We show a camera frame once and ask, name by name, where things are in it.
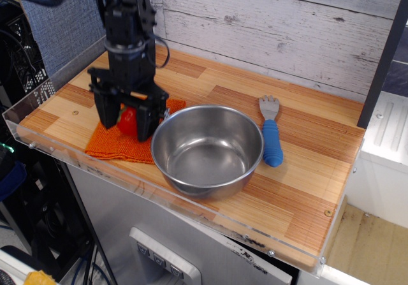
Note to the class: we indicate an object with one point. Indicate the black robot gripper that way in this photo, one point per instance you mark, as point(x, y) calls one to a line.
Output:
point(129, 79)

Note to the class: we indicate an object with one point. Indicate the red toy strawberry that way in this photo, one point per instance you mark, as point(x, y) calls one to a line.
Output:
point(126, 122)

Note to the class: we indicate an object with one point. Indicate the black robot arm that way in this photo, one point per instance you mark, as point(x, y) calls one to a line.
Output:
point(127, 22)

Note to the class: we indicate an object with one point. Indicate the orange knitted towel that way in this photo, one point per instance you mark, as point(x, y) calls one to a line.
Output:
point(112, 144)

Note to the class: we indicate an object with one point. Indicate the stainless steel bowl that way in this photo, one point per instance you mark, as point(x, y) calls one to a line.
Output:
point(207, 151)

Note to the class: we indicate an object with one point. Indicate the clear acrylic table guard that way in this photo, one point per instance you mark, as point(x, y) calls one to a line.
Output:
point(281, 209)

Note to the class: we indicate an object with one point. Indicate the silver toy fridge cabinet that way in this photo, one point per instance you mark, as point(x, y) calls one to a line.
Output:
point(146, 243)

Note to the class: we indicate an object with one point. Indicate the black plastic crate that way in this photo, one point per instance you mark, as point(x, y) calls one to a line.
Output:
point(22, 68)

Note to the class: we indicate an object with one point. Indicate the white ridged side counter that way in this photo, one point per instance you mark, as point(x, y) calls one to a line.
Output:
point(378, 181)

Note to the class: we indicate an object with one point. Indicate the blue handled metal fork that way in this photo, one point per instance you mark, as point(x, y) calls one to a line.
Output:
point(273, 154)

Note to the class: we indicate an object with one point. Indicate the dark grey right post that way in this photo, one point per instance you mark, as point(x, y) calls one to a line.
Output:
point(387, 56)

